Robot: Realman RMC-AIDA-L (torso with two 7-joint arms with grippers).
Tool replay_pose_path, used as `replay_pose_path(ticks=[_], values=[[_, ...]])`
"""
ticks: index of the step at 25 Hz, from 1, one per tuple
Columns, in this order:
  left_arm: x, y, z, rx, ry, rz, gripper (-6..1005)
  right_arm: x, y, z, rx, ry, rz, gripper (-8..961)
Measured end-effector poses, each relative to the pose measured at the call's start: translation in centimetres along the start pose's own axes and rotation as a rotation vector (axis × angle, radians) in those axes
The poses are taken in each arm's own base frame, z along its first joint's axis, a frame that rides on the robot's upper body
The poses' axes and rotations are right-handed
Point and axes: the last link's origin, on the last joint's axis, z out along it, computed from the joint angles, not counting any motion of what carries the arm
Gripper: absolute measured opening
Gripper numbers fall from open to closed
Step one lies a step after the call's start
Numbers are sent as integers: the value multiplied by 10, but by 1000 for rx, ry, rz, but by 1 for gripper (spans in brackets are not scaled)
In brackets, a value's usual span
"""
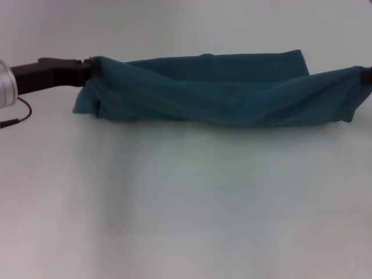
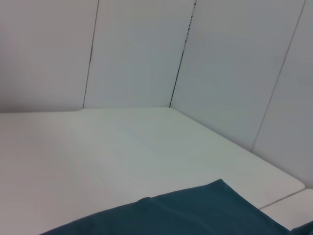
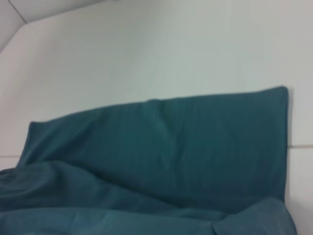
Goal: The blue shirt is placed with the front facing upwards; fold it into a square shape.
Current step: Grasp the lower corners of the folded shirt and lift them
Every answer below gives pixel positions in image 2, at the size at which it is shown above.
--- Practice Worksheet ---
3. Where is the teal t-shirt with FREE print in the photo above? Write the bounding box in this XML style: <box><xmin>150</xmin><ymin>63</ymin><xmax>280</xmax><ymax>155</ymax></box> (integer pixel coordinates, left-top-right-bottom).
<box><xmin>40</xmin><ymin>178</ymin><xmax>313</xmax><ymax>235</ymax></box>

